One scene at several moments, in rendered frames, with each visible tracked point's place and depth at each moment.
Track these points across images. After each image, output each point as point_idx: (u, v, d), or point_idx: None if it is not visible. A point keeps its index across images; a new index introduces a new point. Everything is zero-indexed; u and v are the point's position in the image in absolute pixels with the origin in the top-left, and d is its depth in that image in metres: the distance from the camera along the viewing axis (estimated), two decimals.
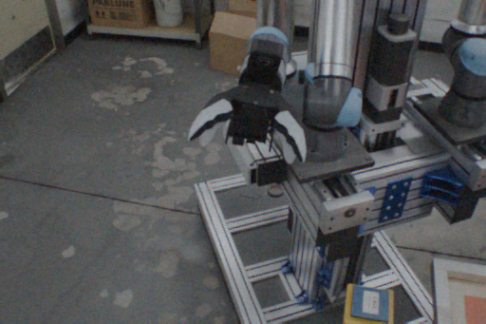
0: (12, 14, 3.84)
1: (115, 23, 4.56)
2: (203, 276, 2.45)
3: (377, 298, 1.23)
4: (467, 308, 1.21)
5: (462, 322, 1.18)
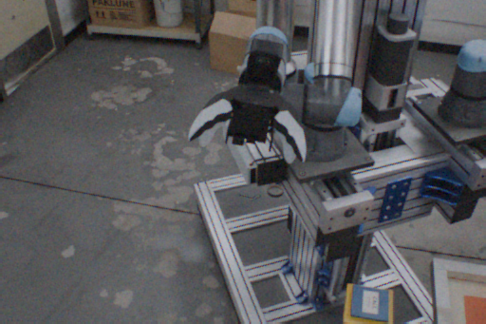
0: (12, 14, 3.84)
1: (115, 23, 4.56)
2: (203, 276, 2.45)
3: (376, 298, 1.23)
4: (466, 308, 1.21)
5: (462, 322, 1.18)
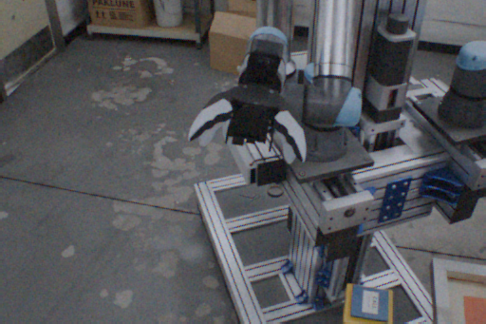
0: (12, 14, 3.84)
1: (115, 23, 4.56)
2: (203, 276, 2.45)
3: (376, 298, 1.23)
4: (466, 308, 1.21)
5: (461, 322, 1.18)
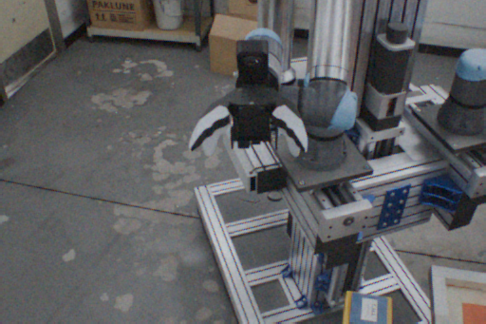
0: (12, 17, 3.85)
1: (115, 26, 4.57)
2: (203, 279, 2.46)
3: (375, 306, 1.23)
4: (464, 314, 1.22)
5: None
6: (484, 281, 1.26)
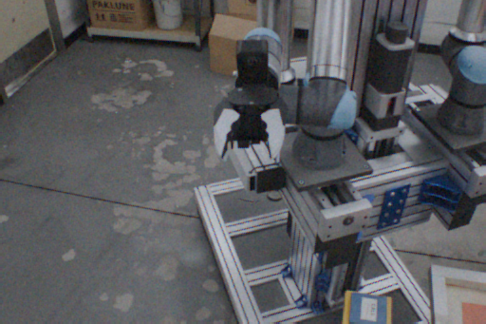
0: (12, 17, 3.85)
1: (115, 26, 4.57)
2: (203, 279, 2.45)
3: (375, 306, 1.23)
4: (464, 314, 1.22)
5: None
6: (484, 281, 1.26)
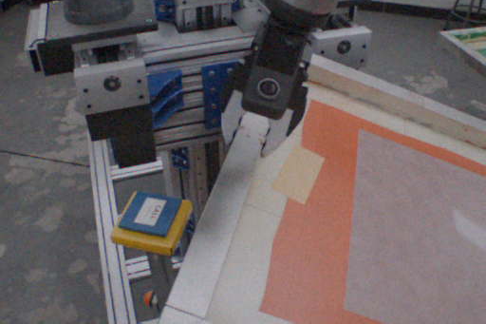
0: None
1: None
2: (86, 230, 2.15)
3: (159, 208, 0.93)
4: (310, 113, 0.75)
5: (296, 126, 0.71)
6: (354, 78, 0.80)
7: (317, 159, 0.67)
